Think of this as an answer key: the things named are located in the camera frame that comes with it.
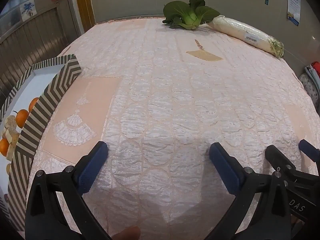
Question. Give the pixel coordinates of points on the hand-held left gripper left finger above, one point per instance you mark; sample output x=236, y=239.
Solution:
x=93, y=162

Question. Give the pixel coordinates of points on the grey white folded cloth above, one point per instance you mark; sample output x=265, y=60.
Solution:
x=310, y=72

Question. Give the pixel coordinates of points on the wall calendar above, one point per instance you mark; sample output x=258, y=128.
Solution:
x=293, y=0

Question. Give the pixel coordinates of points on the orange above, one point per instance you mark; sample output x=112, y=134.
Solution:
x=3, y=146
x=33, y=104
x=22, y=118

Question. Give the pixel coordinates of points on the ribbed panel door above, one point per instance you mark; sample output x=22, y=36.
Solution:
x=32, y=42

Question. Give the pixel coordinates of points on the tan longan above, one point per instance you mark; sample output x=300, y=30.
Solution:
x=8, y=168

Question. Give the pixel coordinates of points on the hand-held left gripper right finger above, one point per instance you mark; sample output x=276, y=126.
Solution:
x=225, y=167

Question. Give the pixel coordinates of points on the yellow wooden door frame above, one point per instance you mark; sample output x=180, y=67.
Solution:
x=83, y=5

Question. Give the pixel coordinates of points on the floral fabric bag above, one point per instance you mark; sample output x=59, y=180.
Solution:
x=310, y=87

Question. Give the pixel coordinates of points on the green bok choy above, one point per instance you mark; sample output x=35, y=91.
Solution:
x=191, y=17

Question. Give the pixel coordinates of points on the blue floral tile picture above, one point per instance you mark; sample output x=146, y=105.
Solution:
x=27, y=10

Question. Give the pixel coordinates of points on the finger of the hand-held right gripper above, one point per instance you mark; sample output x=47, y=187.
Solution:
x=310, y=150
x=275, y=156

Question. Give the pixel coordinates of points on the pink quilted blanket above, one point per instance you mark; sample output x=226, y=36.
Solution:
x=162, y=92

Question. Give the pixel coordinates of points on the red cloth item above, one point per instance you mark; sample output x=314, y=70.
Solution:
x=317, y=67

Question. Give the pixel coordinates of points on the striped cardboard box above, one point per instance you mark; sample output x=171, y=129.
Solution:
x=37, y=130

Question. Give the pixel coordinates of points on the wrapped white daikon radish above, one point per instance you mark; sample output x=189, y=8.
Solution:
x=240, y=30

